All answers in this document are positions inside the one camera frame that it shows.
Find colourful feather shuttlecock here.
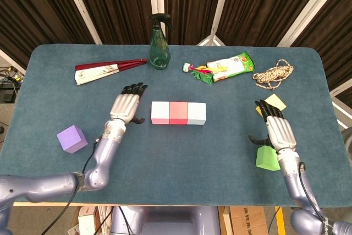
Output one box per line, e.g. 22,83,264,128
182,62,215,85

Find green spray bottle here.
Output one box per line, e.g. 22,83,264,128
148,13,175,70

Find yellow foam cube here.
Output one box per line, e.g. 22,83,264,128
255,94,287,122

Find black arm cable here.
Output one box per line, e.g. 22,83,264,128
48,137,101,235
298,162,328,221

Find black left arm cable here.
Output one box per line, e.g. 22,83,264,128
48,137,101,235

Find white green snack packet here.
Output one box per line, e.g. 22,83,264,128
205,51,256,83

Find light blue foam cube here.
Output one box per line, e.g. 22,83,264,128
187,102,207,125

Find beige rope bundle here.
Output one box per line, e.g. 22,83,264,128
252,59,294,90

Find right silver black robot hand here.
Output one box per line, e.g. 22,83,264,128
247,99,298,155

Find brown pleated curtain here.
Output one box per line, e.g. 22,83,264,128
0,0,352,101

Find pink foam cube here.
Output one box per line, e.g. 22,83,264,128
151,101,171,125

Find red foam cube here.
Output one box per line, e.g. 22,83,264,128
169,101,189,125

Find brown cardboard box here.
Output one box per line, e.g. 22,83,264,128
229,206,269,235

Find black device with cables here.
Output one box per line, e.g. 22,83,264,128
0,65,24,104

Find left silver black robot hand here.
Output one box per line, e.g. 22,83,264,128
109,82,149,125

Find green foam cube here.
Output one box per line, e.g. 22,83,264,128
255,145,281,171

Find purple foam cube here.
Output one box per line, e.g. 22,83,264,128
56,124,89,154

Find white cardboard box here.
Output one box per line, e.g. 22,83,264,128
78,206,97,235

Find blue felt table mat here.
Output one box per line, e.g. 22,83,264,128
0,43,352,207

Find lilac grey robot torso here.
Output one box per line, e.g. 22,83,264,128
109,206,221,235

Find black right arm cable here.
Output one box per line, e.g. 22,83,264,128
298,162,328,221

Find folded red paper fan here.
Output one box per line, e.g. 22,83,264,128
74,58,149,86

